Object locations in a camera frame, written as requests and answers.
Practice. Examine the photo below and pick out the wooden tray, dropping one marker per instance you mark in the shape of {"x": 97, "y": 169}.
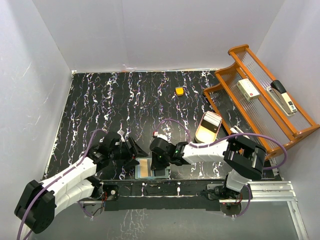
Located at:
{"x": 206, "y": 132}

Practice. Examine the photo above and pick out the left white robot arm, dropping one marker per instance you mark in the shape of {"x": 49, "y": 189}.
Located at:
{"x": 41, "y": 201}

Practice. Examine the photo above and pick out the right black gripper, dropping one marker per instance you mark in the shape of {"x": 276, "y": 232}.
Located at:
{"x": 156, "y": 164}

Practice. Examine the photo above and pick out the yellow small block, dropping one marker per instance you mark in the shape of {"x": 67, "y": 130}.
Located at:
{"x": 179, "y": 91}

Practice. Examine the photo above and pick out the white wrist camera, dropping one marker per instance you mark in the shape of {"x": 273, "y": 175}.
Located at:
{"x": 156, "y": 134}
{"x": 122, "y": 135}

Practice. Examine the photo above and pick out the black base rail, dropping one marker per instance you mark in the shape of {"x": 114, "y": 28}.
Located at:
{"x": 168, "y": 195}

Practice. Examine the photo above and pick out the wooden tiered shelf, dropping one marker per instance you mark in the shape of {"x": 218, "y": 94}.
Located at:
{"x": 262, "y": 115}

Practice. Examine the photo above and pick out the white staple box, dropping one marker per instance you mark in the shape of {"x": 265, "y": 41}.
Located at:
{"x": 247, "y": 89}

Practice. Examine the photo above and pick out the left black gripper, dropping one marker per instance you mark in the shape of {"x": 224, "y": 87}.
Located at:
{"x": 132, "y": 152}

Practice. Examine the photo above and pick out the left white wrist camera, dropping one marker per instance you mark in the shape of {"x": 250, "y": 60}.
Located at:
{"x": 122, "y": 135}

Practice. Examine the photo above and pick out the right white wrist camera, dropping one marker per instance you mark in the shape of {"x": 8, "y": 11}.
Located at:
{"x": 156, "y": 134}

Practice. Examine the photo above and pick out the gold credit card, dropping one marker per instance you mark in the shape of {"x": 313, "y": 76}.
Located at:
{"x": 144, "y": 168}

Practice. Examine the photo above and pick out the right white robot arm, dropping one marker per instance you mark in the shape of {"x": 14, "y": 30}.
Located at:
{"x": 243, "y": 155}

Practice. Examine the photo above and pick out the black beige stapler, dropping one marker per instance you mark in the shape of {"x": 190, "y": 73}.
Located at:
{"x": 280, "y": 95}

